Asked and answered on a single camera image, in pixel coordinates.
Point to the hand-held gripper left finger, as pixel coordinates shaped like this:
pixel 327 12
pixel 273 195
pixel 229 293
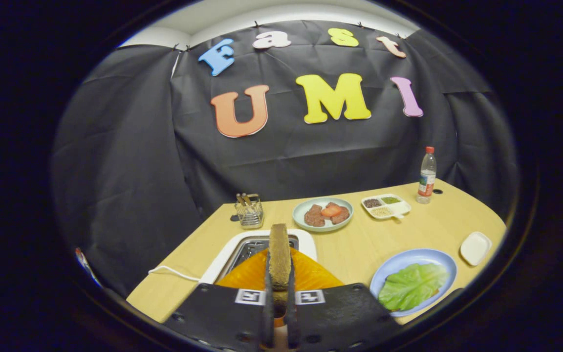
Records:
pixel 268 313

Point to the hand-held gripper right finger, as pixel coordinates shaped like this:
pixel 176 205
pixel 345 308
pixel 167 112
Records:
pixel 291 318

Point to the toasted brown bread slice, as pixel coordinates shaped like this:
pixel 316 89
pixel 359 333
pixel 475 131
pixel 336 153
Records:
pixel 279 254

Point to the green lettuce leaf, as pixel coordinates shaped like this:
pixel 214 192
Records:
pixel 411 286

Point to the white toaster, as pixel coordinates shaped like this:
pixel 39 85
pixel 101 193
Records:
pixel 223 254

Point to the light green plate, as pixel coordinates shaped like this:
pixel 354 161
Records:
pixel 298 215

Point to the brown meat slice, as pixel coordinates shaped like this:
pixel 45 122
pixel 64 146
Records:
pixel 343 217
pixel 314 217

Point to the red tomato slice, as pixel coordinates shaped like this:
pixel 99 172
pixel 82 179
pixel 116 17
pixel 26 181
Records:
pixel 331 211

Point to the blue plate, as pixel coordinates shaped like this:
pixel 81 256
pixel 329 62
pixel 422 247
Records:
pixel 408 258

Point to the white divided seasoning dish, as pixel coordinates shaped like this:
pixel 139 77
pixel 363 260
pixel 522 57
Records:
pixel 401 208

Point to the clear bottle with red label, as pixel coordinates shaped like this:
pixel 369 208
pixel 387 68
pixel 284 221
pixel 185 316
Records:
pixel 426 181

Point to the small white dish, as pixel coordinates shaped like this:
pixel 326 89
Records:
pixel 475 248

